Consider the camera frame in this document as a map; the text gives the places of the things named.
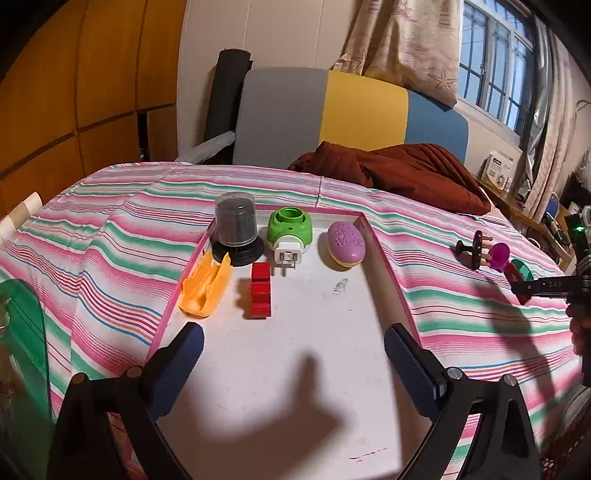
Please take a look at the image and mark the teal plastic spool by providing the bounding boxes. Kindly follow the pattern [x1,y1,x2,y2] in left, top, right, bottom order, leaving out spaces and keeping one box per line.
[511,258,534,281]

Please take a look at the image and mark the red metallic cylinder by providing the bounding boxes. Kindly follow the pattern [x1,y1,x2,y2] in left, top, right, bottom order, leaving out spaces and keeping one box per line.
[503,262,531,305]

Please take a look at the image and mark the orange plastic trough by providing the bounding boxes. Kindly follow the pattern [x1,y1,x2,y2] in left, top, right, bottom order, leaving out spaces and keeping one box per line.
[179,251,232,318]

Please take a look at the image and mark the purple oval case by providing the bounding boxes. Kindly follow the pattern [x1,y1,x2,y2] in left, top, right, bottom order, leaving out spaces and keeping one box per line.
[327,221,367,268]

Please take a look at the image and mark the red block piece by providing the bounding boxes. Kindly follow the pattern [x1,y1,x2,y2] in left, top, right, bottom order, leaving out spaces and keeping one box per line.
[250,262,271,319]

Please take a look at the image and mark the green white plug-in device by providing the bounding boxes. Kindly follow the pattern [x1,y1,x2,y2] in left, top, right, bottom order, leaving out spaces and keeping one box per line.
[266,207,314,269]

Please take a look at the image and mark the person right hand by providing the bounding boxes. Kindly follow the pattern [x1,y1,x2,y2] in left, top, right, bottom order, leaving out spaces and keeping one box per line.
[566,303,591,356]

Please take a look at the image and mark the green glass side table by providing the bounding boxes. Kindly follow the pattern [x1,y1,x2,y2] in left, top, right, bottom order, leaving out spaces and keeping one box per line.
[1,279,53,479]

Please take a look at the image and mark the wooden side desk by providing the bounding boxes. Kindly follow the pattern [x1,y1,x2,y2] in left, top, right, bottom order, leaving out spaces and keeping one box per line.
[476,179,574,272]

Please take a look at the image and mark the purple plastic cup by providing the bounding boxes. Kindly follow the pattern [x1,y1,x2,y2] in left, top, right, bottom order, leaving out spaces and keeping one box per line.
[488,243,510,272]

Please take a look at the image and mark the brown knobbed massage brush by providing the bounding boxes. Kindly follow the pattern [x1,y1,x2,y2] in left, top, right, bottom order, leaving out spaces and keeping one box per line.
[454,230,493,271]

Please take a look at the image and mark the white product box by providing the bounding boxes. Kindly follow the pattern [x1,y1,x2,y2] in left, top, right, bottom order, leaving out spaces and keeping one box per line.
[480,150,515,191]

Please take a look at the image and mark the dark red quilted jacket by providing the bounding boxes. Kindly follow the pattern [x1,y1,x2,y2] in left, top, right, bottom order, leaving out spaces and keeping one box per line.
[290,141,491,215]

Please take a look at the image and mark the striped pink bed cover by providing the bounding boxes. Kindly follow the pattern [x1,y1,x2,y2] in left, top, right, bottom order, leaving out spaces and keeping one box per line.
[0,161,583,480]

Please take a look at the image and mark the pink rimmed white tray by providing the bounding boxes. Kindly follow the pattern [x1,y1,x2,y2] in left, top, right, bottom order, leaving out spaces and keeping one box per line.
[158,207,426,479]

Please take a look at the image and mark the dark clear lidded container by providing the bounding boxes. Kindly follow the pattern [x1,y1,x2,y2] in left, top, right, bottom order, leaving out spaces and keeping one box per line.
[212,192,264,267]

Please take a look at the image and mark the grey yellow blue headboard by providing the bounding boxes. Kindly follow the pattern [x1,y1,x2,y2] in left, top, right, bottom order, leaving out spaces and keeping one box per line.
[202,48,470,169]

